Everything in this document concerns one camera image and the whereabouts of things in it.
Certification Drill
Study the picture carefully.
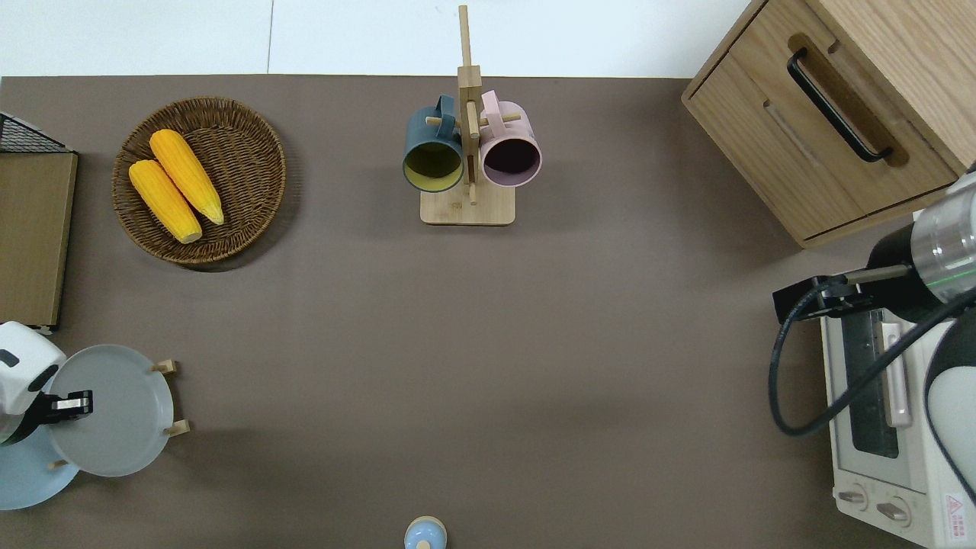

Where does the light wooden drawer cabinet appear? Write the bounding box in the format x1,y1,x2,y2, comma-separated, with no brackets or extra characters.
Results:
681,0,976,249

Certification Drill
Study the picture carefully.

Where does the woven brown wicker basket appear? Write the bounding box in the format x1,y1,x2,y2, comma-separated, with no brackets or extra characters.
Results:
112,96,287,266

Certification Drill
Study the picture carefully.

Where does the black cabinet drawer handle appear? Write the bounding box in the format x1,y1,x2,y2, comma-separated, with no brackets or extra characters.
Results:
787,48,894,163

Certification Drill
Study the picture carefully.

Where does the dark teal mug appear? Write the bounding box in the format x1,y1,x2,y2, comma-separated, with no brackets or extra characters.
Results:
402,95,466,194

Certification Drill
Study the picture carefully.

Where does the wooden shelf board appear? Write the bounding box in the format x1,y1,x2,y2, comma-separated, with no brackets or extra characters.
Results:
0,150,79,330

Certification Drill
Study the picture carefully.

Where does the pink mug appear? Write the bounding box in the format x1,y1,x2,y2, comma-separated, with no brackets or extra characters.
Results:
479,90,543,188

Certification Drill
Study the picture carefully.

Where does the yellow corn cob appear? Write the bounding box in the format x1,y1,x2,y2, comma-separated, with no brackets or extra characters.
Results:
149,129,226,226
128,159,204,245

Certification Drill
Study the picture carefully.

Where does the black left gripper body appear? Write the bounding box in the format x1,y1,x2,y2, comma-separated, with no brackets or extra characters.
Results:
14,393,75,441

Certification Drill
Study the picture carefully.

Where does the light blue plate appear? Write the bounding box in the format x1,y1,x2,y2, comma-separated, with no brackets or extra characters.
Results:
0,433,82,511

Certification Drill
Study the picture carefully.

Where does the gray plate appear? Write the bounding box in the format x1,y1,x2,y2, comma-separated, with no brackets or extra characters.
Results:
47,345,175,478

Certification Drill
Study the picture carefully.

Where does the black wire mesh rack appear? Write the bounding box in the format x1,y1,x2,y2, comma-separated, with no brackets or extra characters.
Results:
0,112,69,154

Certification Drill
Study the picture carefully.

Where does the small blue white bottle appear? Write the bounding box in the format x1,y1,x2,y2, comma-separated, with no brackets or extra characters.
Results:
404,516,448,549

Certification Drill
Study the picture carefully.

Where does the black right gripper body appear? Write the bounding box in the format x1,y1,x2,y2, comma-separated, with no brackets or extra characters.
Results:
772,276,882,324

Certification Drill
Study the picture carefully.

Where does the wooden mug tree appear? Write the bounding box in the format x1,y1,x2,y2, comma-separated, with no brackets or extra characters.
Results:
420,5,523,226

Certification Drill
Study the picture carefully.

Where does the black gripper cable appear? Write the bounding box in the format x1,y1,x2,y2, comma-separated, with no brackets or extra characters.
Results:
768,282,976,438

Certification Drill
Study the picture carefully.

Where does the wooden low plate rack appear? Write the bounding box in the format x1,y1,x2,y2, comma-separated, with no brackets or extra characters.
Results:
47,360,191,470

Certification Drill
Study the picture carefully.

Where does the white toaster oven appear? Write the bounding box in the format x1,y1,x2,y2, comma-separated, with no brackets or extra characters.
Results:
820,303,976,549

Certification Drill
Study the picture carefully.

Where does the white oven door handle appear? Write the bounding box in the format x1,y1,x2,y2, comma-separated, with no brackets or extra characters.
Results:
881,320,913,428

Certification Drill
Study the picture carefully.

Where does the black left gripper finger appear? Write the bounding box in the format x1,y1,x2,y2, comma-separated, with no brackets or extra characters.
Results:
51,390,95,417

